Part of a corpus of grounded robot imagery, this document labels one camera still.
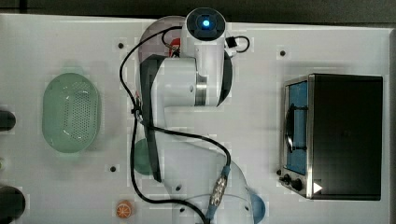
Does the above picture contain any red ketchup bottle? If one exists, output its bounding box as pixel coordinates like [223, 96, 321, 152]
[169, 38, 180, 57]

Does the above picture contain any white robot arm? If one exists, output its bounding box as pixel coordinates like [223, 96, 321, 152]
[137, 7, 254, 224]

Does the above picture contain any grey round plate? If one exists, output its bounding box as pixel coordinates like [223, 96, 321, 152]
[138, 16, 185, 62]

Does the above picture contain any blue cup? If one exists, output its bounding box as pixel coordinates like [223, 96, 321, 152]
[251, 193, 265, 224]

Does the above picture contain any orange slice toy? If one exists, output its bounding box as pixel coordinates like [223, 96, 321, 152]
[116, 201, 133, 218]

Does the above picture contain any green oval colander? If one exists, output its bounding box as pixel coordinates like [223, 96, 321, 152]
[42, 73, 101, 153]

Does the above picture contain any silver toaster oven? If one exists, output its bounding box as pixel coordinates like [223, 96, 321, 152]
[276, 73, 384, 201]

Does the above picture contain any green pot with handle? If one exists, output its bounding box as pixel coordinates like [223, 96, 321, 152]
[134, 138, 152, 175]

